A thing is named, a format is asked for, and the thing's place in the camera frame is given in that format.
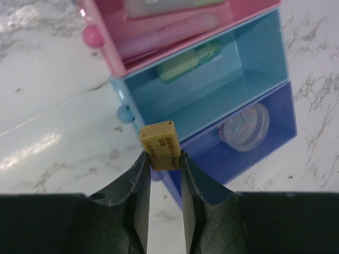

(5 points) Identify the pink plastic bin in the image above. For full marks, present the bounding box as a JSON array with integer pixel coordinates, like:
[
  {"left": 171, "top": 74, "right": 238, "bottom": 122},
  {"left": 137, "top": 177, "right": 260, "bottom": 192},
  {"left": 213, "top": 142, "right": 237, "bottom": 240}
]
[{"left": 76, "top": 1, "right": 281, "bottom": 78}]

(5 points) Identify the dark blue plastic bin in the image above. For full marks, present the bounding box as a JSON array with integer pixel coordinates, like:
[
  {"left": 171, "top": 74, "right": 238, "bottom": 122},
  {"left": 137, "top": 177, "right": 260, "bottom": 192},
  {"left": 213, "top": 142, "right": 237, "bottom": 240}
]
[{"left": 152, "top": 80, "right": 298, "bottom": 210}]

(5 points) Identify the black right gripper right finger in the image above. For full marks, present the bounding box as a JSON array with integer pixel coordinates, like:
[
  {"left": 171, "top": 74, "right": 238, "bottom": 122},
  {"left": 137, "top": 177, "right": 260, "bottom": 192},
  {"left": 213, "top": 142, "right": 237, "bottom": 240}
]
[{"left": 181, "top": 152, "right": 338, "bottom": 253}]

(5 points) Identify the teal blue plastic bin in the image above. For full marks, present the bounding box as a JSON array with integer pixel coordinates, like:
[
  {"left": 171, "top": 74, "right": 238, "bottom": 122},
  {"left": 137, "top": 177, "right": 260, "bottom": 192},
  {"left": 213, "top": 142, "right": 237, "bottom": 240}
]
[{"left": 111, "top": 9, "right": 288, "bottom": 141}]

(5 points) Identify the green correction tape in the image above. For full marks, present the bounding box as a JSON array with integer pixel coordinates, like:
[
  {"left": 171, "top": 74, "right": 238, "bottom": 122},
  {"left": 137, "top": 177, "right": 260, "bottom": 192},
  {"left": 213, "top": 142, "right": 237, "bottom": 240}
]
[{"left": 156, "top": 40, "right": 221, "bottom": 82}]

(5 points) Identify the small gold binder clip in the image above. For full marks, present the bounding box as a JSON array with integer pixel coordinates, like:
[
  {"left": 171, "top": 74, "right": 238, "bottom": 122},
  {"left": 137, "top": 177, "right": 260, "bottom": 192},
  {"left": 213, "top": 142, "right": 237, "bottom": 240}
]
[{"left": 139, "top": 121, "right": 181, "bottom": 171}]

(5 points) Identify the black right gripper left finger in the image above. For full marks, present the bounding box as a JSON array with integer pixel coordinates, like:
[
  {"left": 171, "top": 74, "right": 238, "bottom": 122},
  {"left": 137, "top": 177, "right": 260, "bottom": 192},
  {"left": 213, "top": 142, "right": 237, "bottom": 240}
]
[{"left": 1, "top": 152, "right": 150, "bottom": 253}]

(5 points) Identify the clear jar of clips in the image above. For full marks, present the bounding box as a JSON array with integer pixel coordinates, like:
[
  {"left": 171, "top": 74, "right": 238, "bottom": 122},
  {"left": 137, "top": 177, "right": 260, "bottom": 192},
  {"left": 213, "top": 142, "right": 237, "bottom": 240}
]
[{"left": 217, "top": 103, "right": 270, "bottom": 152}]

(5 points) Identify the pink correction tape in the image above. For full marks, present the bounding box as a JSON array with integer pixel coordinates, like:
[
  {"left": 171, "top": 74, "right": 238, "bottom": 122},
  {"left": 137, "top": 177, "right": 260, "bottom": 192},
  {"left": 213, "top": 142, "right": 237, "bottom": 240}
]
[{"left": 116, "top": 13, "right": 218, "bottom": 60}]

